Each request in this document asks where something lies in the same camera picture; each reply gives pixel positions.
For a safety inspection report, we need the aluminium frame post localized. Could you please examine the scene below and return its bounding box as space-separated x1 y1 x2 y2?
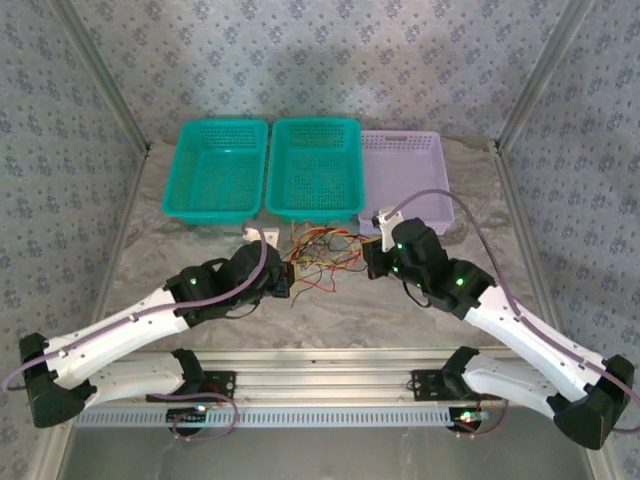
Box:
52 0 153 154
492 0 599 151

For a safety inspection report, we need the aluminium rail beam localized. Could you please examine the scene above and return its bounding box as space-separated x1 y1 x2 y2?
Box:
94 347 556 404

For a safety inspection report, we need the white slotted cable duct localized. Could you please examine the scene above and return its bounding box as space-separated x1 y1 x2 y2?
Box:
74 404 501 430

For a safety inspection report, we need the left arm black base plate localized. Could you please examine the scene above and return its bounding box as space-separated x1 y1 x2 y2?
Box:
194 368 237 402

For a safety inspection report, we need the aluminium side rail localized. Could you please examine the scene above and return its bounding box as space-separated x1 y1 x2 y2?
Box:
492 141 626 480
39 142 153 480

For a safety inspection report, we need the small circuit board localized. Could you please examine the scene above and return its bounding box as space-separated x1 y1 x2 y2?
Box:
451 408 490 430
166 407 210 426

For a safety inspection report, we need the teal plastic basket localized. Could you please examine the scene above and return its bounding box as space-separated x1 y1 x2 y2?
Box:
264 117 365 225
159 118 270 232

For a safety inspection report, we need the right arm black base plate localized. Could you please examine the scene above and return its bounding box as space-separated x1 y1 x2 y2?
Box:
410 368 451 401

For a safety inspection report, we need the lavender plastic basket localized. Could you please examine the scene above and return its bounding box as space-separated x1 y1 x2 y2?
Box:
358 130 456 236

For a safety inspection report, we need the thin red cable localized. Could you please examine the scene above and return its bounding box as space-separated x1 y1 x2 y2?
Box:
289 224 369 297

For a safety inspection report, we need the tangle of coloured wires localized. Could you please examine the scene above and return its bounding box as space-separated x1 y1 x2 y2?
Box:
287 227 364 274

